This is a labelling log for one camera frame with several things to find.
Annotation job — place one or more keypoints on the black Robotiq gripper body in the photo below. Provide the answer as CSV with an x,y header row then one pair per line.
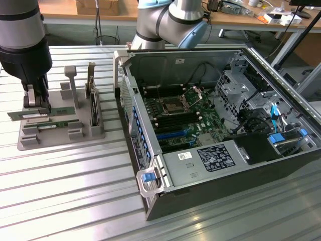
x,y
25,65

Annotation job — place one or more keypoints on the green RAM stick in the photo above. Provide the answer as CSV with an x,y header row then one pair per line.
x,y
62,111
60,123

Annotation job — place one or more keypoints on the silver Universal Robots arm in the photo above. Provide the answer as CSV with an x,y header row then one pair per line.
x,y
22,30

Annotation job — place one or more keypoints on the grey plastic parts rack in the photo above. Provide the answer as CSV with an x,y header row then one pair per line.
x,y
56,101

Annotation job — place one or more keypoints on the black graphics card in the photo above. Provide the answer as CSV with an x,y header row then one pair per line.
x,y
94,110

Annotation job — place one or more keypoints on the thin metal locking lever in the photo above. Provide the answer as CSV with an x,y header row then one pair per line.
x,y
159,91

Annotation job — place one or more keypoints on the RAM slot white clips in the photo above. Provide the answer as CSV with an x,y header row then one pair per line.
x,y
165,91
175,123
175,116
165,85

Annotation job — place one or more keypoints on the short black expansion slot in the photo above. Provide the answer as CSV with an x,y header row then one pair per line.
x,y
163,141

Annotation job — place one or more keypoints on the CPU socket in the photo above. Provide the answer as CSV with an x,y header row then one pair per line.
x,y
173,106

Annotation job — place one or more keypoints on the long black expansion slot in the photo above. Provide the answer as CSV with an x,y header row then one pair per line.
x,y
174,146
169,128

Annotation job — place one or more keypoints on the blue case release latch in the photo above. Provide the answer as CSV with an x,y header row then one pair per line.
x,y
146,177

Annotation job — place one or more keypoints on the blue expansion slot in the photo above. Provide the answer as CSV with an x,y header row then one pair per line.
x,y
170,134

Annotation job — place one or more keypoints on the silver socket cover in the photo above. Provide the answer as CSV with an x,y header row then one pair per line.
x,y
194,95

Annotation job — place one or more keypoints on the grey power supply unit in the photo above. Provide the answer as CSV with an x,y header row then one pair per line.
x,y
180,170

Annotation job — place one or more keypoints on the green Dell motherboard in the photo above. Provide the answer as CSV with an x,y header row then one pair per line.
x,y
208,118

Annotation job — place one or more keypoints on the silver chipset heatsink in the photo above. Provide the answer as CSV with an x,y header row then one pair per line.
x,y
206,139

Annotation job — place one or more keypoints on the black and grey PC case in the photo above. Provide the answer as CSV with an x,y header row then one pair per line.
x,y
188,198

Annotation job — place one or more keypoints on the silver metal disk bay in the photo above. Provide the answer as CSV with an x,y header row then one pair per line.
x,y
233,95

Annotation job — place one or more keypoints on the grey metal device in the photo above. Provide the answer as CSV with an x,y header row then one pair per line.
x,y
233,7

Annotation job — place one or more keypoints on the cluttered wooden desk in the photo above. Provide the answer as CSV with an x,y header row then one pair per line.
x,y
238,18

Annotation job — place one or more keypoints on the black plastic shroud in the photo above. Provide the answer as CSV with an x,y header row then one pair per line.
x,y
255,148

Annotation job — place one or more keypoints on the white tape roll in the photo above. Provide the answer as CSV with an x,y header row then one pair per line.
x,y
255,3

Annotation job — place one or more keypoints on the disk with blue carrier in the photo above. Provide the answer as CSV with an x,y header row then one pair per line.
x,y
288,146

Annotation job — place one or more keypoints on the white flat box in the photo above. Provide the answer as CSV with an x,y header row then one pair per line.
x,y
283,19

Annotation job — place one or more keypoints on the black tripod pole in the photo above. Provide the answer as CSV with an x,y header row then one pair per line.
x,y
301,37

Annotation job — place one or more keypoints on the grey equipment box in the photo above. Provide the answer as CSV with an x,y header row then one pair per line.
x,y
308,85

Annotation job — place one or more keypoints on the black monitor stand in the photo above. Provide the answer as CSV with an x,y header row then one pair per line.
x,y
301,12

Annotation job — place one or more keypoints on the brown board panel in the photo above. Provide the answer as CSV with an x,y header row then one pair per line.
x,y
311,50

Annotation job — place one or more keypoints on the wooden desk white frame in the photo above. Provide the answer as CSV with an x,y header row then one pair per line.
x,y
62,13

